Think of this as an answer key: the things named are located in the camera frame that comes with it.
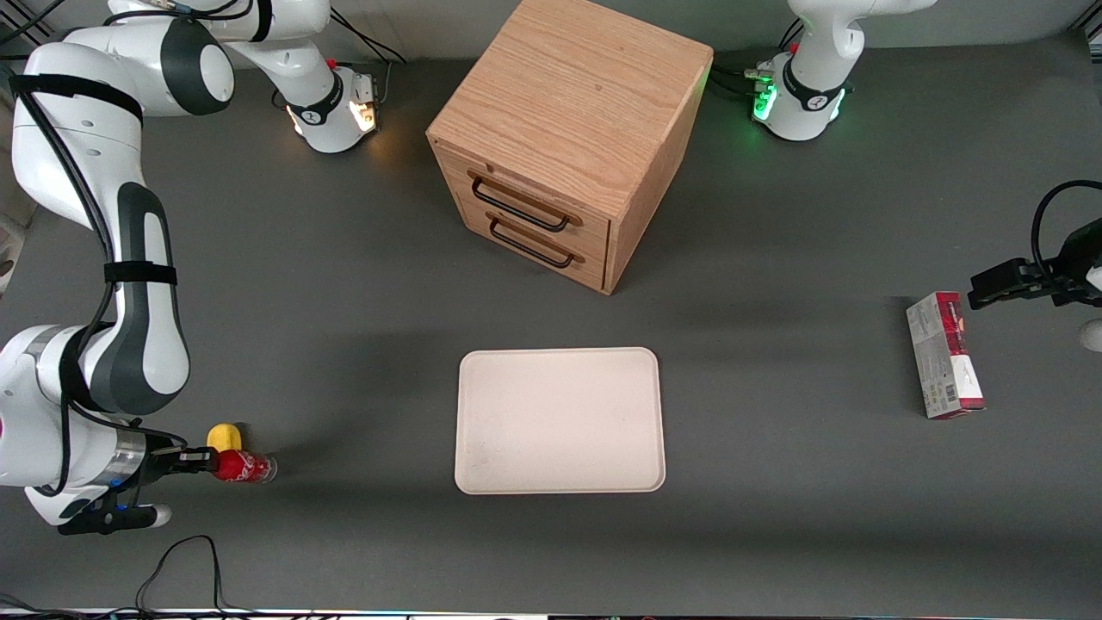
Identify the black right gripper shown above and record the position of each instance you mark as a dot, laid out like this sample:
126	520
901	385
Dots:
161	461

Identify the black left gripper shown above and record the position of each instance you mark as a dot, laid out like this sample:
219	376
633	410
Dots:
1070	280

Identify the red coke bottle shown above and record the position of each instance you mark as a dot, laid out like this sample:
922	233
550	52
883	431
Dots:
245	467

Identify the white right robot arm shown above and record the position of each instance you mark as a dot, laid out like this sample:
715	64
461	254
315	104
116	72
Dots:
146	344

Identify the cream rectangular plastic tray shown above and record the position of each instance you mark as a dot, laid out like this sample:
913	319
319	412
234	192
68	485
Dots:
560	422

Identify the yellow lemon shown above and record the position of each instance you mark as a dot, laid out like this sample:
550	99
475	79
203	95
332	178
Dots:
224	435

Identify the grey and red carton box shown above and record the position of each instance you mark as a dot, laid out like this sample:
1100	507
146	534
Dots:
943	362

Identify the wooden two-drawer cabinet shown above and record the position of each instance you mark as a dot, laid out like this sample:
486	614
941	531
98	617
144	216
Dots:
568	95

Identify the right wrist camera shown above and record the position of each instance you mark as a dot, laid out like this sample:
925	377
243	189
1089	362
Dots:
103	519

